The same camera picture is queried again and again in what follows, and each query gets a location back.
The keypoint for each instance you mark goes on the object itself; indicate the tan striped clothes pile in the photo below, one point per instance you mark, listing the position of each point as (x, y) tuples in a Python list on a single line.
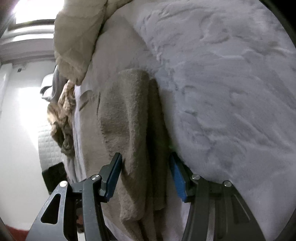
[(60, 116)]

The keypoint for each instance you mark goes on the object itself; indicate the red sweater right forearm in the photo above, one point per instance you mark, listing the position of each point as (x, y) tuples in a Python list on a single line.
[(17, 234)]

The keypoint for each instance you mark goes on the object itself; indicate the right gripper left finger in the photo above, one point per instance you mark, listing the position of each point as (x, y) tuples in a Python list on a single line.
[(57, 218)]

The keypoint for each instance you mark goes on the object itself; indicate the beige quilted comforter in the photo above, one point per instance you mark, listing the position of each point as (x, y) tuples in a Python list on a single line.
[(76, 29)]

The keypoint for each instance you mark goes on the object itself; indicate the olive brown fleece garment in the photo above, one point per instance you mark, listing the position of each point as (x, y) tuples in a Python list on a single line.
[(126, 116)]

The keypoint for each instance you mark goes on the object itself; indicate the bright bedroom window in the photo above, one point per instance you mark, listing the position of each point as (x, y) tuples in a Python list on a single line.
[(33, 10)]

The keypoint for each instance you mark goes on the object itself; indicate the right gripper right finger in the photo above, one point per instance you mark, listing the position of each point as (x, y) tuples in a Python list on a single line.
[(217, 211)]

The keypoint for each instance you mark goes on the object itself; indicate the grey lavender blanket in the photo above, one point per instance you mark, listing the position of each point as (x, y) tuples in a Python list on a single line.
[(52, 86)]

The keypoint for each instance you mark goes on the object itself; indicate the lavender bed sheet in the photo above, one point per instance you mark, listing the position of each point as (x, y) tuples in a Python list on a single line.
[(226, 77)]

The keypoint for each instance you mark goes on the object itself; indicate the white quilted mattress side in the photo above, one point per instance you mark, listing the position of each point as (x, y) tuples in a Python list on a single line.
[(49, 151)]

